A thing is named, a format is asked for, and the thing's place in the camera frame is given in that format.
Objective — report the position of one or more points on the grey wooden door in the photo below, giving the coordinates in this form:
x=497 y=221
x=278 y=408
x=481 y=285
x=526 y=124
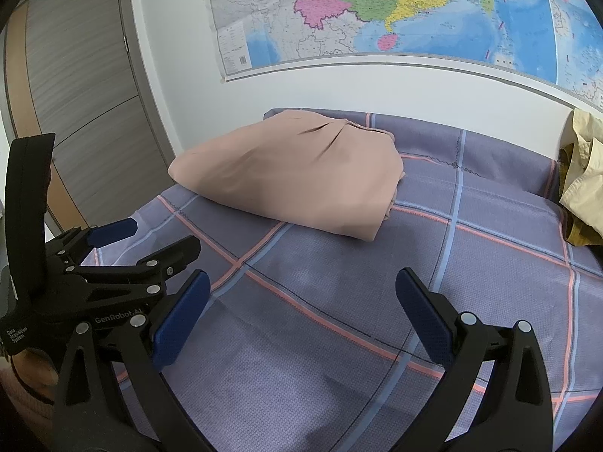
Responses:
x=85 y=80

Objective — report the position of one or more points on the cream jacket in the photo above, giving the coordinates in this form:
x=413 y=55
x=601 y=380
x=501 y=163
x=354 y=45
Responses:
x=586 y=183

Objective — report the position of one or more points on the purple plaid bed sheet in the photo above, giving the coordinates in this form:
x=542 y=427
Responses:
x=377 y=292

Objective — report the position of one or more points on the colourful wall map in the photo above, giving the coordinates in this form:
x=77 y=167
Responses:
x=377 y=9

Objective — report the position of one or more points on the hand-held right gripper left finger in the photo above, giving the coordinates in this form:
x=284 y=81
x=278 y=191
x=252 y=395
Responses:
x=181 y=320

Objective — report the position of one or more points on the olive garment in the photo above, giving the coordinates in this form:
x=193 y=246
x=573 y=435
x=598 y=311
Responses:
x=582 y=235

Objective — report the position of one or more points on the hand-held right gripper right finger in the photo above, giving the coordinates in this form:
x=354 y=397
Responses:
x=421 y=315

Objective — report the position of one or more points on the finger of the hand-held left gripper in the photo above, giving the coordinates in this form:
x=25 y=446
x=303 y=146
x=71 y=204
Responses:
x=113 y=233
x=155 y=263

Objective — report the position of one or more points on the pink jacket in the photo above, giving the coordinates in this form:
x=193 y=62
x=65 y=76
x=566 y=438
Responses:
x=282 y=169

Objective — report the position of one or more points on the person's clothed torso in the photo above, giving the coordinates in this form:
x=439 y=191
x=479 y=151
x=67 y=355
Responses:
x=33 y=379

